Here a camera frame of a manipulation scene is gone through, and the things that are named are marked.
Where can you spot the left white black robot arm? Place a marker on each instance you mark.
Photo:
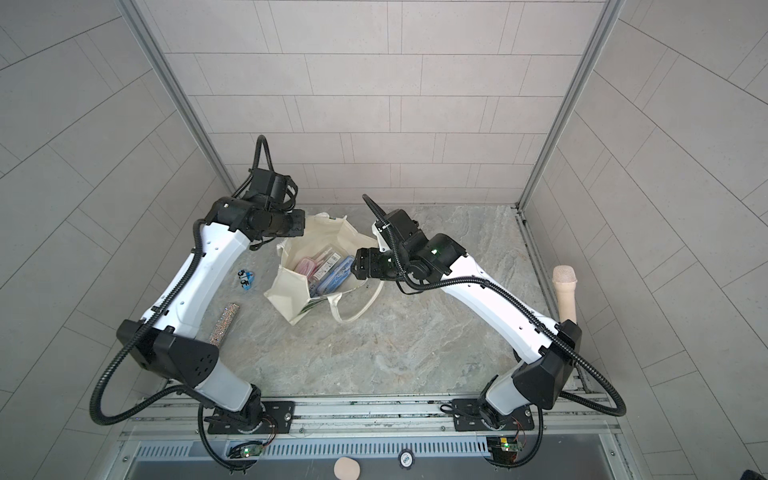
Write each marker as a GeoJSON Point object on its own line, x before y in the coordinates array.
{"type": "Point", "coordinates": [165, 340]}

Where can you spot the right green circuit board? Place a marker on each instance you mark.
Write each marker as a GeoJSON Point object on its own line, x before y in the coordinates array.
{"type": "Point", "coordinates": [504, 450]}

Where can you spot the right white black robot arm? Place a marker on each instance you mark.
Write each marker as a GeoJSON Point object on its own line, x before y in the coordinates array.
{"type": "Point", "coordinates": [544, 368]}

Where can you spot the round beige disc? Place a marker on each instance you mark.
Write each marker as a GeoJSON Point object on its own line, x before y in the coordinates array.
{"type": "Point", "coordinates": [346, 468]}

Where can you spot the blue plastic case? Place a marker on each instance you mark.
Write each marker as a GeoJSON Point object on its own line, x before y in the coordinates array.
{"type": "Point", "coordinates": [334, 279]}

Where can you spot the pink plastic case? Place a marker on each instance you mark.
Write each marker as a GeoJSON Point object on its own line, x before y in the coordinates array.
{"type": "Point", "coordinates": [306, 266]}

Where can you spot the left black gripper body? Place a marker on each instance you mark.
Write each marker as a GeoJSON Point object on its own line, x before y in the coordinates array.
{"type": "Point", "coordinates": [282, 224]}

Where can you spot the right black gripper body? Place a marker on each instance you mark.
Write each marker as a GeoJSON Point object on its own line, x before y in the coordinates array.
{"type": "Point", "coordinates": [390, 264]}

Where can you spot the green circuit board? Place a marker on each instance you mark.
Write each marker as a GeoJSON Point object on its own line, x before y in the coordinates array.
{"type": "Point", "coordinates": [247, 450]}
{"type": "Point", "coordinates": [504, 450]}

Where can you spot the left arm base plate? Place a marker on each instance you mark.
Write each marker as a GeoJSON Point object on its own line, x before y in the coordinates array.
{"type": "Point", "coordinates": [270, 417]}

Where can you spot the round black white button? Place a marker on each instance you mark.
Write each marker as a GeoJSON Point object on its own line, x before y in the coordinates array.
{"type": "Point", "coordinates": [406, 459]}

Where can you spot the beige microphone on stand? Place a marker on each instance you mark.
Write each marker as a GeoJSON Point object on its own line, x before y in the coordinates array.
{"type": "Point", "coordinates": [564, 282]}

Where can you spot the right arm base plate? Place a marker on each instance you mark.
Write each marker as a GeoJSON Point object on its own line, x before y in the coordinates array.
{"type": "Point", "coordinates": [468, 416]}

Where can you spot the left green circuit board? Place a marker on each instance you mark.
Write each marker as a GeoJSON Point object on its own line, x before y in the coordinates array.
{"type": "Point", "coordinates": [247, 450]}

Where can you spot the aluminium rail frame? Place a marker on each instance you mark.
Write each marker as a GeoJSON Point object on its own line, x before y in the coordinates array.
{"type": "Point", "coordinates": [569, 442]}

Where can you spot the small blue white toy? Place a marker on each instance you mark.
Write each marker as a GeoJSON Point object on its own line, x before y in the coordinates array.
{"type": "Point", "coordinates": [245, 279]}

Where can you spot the cream canvas tote bag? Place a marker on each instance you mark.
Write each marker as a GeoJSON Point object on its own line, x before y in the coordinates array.
{"type": "Point", "coordinates": [289, 293]}

